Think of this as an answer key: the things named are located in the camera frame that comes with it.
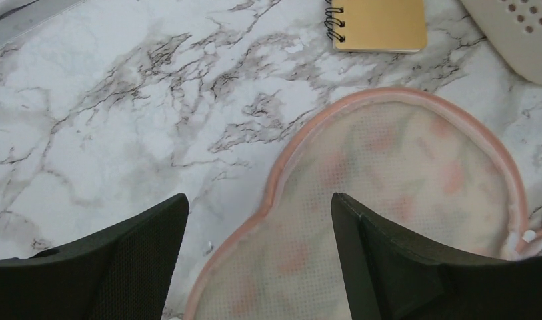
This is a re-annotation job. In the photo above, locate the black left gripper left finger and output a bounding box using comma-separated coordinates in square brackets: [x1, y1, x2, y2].
[0, 193, 189, 319]

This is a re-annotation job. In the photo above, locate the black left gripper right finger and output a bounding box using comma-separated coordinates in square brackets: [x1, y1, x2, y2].
[331, 193, 542, 319]

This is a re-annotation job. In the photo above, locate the floral mesh laundry bag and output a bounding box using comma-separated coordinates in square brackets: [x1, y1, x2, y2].
[184, 88, 542, 319]

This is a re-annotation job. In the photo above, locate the cream plastic laundry basket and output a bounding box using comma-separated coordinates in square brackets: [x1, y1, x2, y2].
[461, 0, 542, 85]

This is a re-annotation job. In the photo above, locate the yellow spiral notebook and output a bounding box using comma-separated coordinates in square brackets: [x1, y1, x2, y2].
[324, 0, 428, 53]

